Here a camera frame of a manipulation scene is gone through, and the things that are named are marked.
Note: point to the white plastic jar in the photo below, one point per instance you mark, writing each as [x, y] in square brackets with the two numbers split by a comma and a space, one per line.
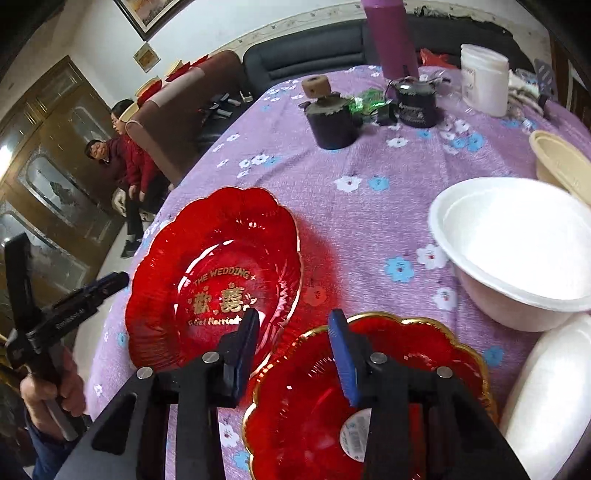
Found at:
[485, 78]

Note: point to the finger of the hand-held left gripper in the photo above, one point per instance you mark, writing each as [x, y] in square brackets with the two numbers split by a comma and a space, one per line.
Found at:
[108, 284]

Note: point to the black jar with cork knob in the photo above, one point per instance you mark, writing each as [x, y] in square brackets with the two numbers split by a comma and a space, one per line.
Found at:
[332, 124]

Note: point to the purple floral tablecloth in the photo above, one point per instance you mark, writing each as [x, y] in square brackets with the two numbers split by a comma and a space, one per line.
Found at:
[369, 221]

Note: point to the large red glass plate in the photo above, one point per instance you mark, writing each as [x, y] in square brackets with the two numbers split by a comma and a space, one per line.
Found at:
[207, 249]

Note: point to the black printed canister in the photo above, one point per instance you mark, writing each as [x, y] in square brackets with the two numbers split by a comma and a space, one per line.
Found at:
[415, 106]

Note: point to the red and cream dish pile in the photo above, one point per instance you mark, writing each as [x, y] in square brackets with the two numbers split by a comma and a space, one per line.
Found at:
[178, 70]

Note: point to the small red gold-rimmed plate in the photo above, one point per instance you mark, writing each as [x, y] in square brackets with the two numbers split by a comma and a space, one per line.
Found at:
[300, 415]

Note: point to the cream plastic bowl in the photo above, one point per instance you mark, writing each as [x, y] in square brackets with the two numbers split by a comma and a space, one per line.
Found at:
[563, 161]

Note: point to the grey patterned object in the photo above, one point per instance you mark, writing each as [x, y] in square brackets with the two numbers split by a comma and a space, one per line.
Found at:
[547, 76]

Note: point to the small black adapter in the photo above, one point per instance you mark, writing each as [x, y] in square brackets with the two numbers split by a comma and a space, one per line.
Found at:
[385, 115]

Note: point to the person's left forearm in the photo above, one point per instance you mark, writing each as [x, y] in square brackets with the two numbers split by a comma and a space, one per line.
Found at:
[46, 457]

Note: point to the person's left hand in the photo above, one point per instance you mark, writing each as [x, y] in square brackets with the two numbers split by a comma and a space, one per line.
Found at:
[39, 401]

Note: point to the black devices pile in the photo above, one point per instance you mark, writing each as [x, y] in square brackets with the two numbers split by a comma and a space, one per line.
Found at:
[224, 106]

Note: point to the white foam bowl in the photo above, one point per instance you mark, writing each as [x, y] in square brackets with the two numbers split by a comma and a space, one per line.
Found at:
[554, 392]
[508, 240]

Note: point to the purple thermos bottle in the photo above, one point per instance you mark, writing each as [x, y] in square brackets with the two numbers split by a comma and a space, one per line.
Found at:
[388, 37]

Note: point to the black sofa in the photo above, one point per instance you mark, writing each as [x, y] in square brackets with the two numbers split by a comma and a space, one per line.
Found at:
[300, 50]

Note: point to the green packet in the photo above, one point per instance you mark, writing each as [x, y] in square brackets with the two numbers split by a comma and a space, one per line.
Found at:
[367, 104]

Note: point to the wooden glass-door cabinet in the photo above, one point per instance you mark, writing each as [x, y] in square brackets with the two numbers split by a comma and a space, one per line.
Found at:
[55, 161]

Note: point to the brown armchair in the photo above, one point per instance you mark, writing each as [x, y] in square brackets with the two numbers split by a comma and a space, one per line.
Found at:
[184, 115]

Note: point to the small wall picture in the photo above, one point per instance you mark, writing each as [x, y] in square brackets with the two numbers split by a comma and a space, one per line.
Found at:
[147, 56]

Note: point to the framed wall picture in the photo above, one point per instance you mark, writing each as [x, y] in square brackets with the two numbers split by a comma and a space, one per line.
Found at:
[147, 14]

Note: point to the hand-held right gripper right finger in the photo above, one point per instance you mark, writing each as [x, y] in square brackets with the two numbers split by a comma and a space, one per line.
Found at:
[342, 360]

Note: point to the red plastic bag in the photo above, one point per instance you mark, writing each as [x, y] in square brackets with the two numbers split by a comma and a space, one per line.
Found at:
[434, 58]

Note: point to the wooden sideboard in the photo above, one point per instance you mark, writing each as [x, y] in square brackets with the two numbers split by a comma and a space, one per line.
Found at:
[570, 74]

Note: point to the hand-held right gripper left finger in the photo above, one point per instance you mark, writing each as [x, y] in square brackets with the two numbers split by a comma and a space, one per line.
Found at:
[240, 350]

